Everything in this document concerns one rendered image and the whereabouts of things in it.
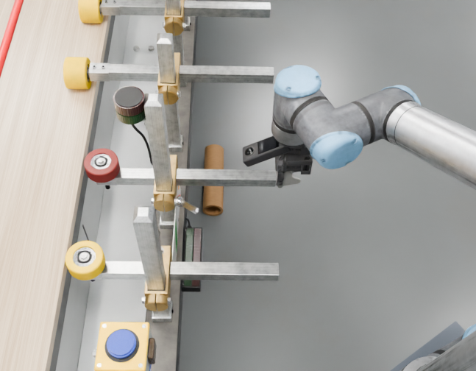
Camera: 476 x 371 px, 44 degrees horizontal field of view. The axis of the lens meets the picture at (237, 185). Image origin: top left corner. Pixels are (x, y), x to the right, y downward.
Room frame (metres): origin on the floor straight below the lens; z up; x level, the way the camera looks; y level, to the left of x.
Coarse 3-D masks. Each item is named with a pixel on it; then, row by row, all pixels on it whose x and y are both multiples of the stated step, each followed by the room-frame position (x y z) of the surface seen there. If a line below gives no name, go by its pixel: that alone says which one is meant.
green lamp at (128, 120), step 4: (116, 112) 0.77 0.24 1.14; (144, 112) 0.78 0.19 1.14; (120, 116) 0.76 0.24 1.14; (124, 116) 0.76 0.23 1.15; (128, 116) 0.76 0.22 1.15; (132, 116) 0.76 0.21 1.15; (136, 116) 0.76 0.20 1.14; (140, 116) 0.76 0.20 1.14; (144, 116) 0.77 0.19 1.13; (120, 120) 0.76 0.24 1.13; (124, 120) 0.76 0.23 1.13; (128, 120) 0.76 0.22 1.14; (132, 120) 0.76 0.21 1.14; (136, 120) 0.76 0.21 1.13; (140, 120) 0.76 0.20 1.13
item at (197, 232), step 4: (196, 232) 0.76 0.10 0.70; (200, 232) 0.76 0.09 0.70; (196, 236) 0.75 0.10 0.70; (200, 236) 0.75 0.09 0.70; (196, 240) 0.74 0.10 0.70; (200, 240) 0.74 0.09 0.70; (196, 244) 0.72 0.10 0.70; (200, 244) 0.72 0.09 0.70; (196, 248) 0.71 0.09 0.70; (200, 248) 0.71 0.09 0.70; (196, 252) 0.70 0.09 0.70; (200, 252) 0.70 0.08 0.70; (196, 256) 0.69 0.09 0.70; (196, 260) 0.68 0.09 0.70; (192, 280) 0.62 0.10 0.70; (196, 280) 0.62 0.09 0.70; (192, 284) 0.61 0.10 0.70; (196, 284) 0.61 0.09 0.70
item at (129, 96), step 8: (128, 88) 0.81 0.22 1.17; (136, 88) 0.81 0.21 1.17; (120, 96) 0.78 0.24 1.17; (128, 96) 0.78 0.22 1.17; (136, 96) 0.79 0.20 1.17; (120, 104) 0.76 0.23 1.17; (128, 104) 0.77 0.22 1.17; (136, 104) 0.77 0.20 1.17; (144, 120) 0.77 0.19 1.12; (136, 128) 0.78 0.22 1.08; (144, 136) 0.78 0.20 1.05
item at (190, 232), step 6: (186, 234) 0.75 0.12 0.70; (192, 234) 0.75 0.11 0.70; (186, 240) 0.73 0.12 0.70; (192, 240) 0.74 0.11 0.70; (186, 246) 0.72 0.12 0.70; (192, 246) 0.72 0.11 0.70; (186, 252) 0.70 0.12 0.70; (192, 252) 0.70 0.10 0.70; (186, 258) 0.68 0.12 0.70; (186, 282) 0.62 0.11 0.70
